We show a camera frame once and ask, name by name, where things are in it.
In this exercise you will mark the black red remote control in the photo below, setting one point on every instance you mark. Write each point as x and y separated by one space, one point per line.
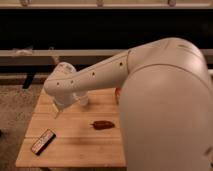
42 142

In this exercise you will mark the wooden table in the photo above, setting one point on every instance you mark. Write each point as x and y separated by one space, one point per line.
77 143

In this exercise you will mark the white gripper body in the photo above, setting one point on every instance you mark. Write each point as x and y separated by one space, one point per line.
59 108

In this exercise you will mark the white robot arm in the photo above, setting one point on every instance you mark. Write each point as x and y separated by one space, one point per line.
165 104

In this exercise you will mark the long grey rail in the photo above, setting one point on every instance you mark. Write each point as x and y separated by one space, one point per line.
51 57

